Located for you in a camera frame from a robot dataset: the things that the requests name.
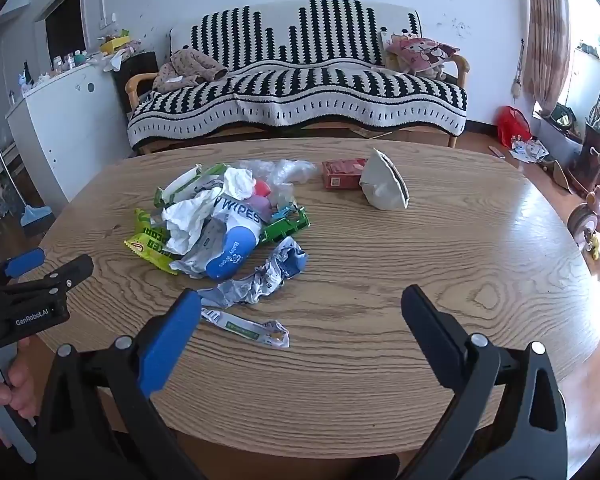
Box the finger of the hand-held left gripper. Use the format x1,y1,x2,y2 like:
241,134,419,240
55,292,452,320
10,254,94,306
0,247,46,281

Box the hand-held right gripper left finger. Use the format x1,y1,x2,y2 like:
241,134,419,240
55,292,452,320
35,288,203,480

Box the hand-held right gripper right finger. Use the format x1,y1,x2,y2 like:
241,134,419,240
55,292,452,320
401,284,567,480

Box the blue white wrapper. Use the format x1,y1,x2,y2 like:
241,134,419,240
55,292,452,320
197,237,308,308

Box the purple squishy toy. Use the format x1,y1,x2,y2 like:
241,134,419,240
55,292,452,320
251,179,281,223

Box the person's left hand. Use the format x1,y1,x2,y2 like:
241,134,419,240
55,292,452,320
0,337,37,423

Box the blue mop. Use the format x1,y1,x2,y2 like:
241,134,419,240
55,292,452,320
0,105,56,228

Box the flat white green wrapper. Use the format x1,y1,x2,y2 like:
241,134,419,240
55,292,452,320
200,307,291,350

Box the yellow green snack wrapper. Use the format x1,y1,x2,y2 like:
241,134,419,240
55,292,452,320
124,207,181,276

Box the white blue wet wipes packet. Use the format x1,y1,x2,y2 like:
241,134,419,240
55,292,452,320
170,190,263,281

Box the large crumpled white tissue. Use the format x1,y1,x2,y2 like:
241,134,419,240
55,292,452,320
161,197,221,256

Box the green white packet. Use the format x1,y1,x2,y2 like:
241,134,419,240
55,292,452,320
153,162,228,208

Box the white cabinet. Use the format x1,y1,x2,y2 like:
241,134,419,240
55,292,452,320
5,62,133,216

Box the small crumpled white tissue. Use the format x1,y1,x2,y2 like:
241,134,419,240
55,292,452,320
223,167,256,200

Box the red carton box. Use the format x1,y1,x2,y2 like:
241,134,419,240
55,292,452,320
322,158,370,190

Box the row of small bottles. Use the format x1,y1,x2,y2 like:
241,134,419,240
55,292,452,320
17,50,88,96

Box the pile of scattered papers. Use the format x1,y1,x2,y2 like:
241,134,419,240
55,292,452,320
510,137,551,163

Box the clear plastic bag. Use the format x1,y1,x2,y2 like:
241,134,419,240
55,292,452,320
240,158,318,211

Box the yellow box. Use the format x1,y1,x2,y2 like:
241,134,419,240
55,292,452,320
100,30,131,53

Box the red plastic bag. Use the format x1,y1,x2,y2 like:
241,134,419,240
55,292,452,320
496,106,533,150

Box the brown dotted garment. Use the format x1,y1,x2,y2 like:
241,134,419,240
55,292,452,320
152,49,229,95

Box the black white striped blanket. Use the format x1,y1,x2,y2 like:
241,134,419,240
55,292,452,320
126,0,468,150

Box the wooden sofa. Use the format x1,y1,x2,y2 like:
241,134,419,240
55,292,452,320
125,0,471,156

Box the pink cartoon pillow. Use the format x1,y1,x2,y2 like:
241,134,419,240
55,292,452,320
384,30,461,78

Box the brown patterned curtain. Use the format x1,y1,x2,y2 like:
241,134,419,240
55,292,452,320
525,0,573,116

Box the hanging wall ornament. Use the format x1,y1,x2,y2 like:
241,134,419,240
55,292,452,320
511,37,527,98

